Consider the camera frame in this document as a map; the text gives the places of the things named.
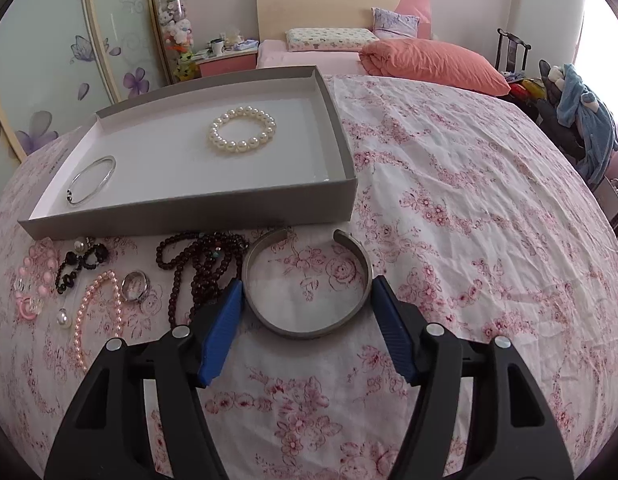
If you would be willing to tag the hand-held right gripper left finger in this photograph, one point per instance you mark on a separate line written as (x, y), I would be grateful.
(221, 330)

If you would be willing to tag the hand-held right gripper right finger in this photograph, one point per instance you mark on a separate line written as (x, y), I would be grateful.
(394, 330)

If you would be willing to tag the grey cardboard tray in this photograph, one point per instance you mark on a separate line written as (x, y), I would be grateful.
(164, 160)

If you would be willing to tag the pink floral bedsheet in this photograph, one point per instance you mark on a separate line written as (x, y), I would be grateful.
(464, 210)

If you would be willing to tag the pearl pendant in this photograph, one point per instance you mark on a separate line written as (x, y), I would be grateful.
(65, 319)

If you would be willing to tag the thin silver bangle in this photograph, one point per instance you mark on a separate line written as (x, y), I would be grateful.
(71, 194)

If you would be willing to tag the yellow green plush toy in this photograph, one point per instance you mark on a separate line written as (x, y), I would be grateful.
(184, 67)

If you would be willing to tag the pink nightstand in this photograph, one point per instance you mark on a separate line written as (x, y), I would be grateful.
(226, 64)

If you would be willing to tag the folded orange quilt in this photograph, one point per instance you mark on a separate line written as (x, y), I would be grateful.
(434, 62)

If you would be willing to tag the yellow and red toys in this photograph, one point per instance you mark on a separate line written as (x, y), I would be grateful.
(526, 90)

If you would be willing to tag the white mug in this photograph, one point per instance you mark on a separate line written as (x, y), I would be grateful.
(218, 47)

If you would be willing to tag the pink bed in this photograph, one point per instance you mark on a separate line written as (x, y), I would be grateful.
(309, 60)

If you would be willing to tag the blue cloth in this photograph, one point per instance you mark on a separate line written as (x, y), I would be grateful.
(246, 44)

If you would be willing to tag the blue plush garment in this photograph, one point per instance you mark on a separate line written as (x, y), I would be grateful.
(584, 110)

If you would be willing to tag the white printed pillow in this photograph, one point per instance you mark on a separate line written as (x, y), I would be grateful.
(329, 40)

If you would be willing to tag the dark wooden chair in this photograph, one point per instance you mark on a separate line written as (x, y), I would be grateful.
(511, 50)

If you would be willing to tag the purple floral pillow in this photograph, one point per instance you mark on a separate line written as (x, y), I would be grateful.
(394, 22)

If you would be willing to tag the clear tube of plush toys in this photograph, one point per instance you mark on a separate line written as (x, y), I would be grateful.
(175, 20)

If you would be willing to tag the floral sliding door wardrobe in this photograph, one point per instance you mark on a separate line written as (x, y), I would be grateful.
(49, 60)

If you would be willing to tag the beige and pink headboard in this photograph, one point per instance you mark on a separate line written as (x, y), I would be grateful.
(319, 5)

